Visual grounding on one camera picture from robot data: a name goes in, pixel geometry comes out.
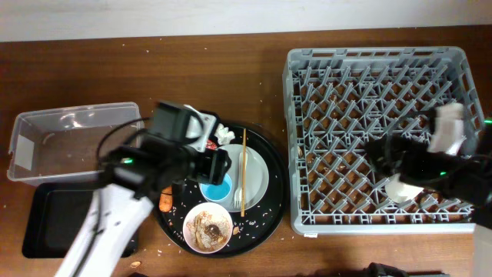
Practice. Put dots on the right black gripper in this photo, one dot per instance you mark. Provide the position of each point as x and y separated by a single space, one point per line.
417 157

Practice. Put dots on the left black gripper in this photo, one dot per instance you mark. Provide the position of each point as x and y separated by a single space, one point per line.
210 168

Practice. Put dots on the light blue cup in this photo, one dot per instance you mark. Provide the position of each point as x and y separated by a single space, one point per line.
216 193

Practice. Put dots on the white paper cup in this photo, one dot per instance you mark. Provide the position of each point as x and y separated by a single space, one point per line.
398 191

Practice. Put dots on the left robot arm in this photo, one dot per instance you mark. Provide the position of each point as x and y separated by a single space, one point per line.
132 177

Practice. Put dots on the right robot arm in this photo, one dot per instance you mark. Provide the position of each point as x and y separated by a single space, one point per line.
453 177

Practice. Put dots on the grey plastic dishwasher rack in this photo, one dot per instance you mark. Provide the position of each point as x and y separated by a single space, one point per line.
338 99

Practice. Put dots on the red snack wrapper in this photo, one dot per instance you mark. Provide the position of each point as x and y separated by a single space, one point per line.
211 145

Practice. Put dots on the crumpled white napkin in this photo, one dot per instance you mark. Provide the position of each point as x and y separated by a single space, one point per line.
224 135

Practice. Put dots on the white plastic fork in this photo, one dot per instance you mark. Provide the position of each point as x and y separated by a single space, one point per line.
237 193

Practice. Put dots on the wooden chopstick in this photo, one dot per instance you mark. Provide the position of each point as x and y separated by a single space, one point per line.
243 177

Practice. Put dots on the grey round plate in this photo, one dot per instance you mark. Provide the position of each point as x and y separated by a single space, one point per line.
257 177

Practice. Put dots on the round black serving tray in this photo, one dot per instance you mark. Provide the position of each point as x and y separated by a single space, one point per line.
260 220

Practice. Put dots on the orange carrot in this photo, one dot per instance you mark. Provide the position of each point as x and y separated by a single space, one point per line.
166 200

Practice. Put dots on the white bowl with leftovers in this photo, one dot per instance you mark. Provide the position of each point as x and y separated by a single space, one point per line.
207 228

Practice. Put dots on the nut shell on table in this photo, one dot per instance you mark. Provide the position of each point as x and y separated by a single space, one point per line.
135 264

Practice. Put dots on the clear plastic bin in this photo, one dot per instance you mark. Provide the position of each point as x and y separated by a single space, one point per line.
59 145

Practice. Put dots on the black rectangular tray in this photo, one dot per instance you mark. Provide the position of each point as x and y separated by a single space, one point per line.
57 214

